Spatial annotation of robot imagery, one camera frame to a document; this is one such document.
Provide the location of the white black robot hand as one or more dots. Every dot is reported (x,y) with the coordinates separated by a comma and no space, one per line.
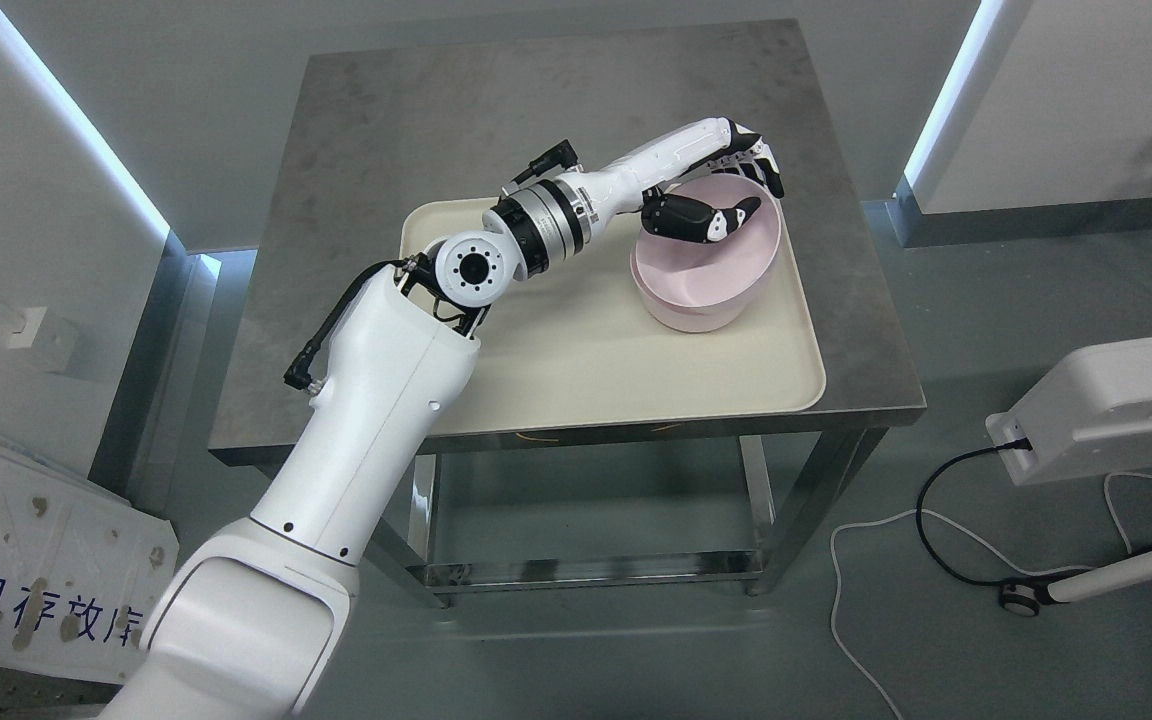
(717,146)

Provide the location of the pink bowl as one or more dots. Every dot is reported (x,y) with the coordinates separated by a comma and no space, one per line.
(694,319)
(704,274)

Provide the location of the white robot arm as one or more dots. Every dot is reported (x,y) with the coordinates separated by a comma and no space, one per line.
(254,616)

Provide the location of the cream plastic tray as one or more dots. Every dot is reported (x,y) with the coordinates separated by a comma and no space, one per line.
(575,347)

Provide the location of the steel table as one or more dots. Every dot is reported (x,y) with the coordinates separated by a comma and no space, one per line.
(376,134)

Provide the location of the white machine with warning label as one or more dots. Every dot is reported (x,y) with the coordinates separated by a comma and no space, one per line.
(1089,415)

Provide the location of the white wheeled stand leg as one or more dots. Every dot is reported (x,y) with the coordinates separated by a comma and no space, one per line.
(1026,597)

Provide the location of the white signboard blue text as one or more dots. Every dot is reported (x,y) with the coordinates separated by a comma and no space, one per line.
(80,572)

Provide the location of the white wall socket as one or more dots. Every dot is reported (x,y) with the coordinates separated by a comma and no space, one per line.
(46,342)

